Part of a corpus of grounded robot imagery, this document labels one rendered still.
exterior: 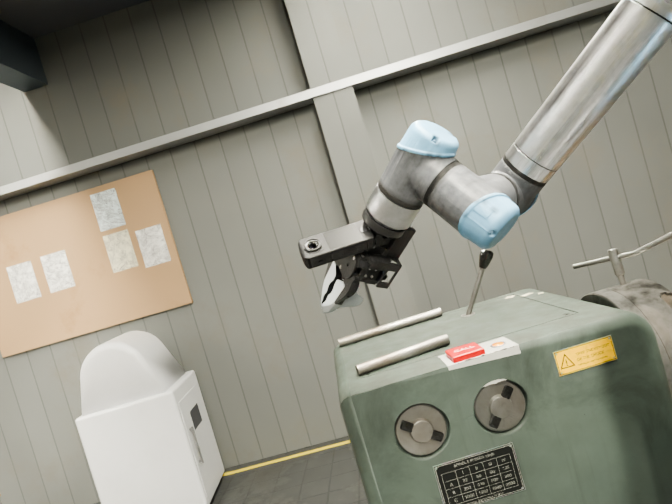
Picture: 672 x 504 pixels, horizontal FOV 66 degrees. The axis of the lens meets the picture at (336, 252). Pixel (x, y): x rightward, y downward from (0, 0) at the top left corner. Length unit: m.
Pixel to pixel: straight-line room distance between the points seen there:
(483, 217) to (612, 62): 0.25
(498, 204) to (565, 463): 0.56
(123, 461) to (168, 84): 2.72
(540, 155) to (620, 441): 0.57
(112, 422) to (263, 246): 1.59
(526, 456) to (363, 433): 0.30
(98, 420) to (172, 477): 0.60
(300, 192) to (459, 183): 3.34
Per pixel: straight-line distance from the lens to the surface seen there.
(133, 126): 4.43
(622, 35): 0.77
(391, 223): 0.76
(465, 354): 0.98
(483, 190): 0.71
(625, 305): 1.28
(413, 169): 0.73
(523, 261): 4.16
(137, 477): 3.87
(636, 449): 1.14
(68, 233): 4.58
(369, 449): 0.99
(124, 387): 3.75
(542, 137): 0.79
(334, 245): 0.78
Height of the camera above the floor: 1.54
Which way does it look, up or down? 2 degrees down
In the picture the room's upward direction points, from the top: 16 degrees counter-clockwise
